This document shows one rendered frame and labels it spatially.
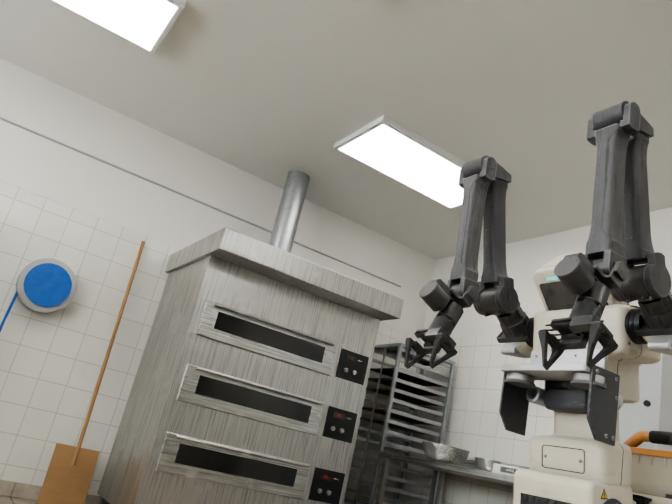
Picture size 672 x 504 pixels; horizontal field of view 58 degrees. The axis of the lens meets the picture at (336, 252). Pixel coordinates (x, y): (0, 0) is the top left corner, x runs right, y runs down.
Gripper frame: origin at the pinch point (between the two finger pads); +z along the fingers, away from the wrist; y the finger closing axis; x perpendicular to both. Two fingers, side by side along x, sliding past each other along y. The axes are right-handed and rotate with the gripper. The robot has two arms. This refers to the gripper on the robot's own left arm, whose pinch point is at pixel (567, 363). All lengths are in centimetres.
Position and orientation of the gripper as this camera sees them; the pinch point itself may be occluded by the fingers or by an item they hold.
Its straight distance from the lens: 127.8
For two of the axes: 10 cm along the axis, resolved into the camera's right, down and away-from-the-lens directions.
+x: 6.6, 6.9, 3.0
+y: 5.6, -1.9, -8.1
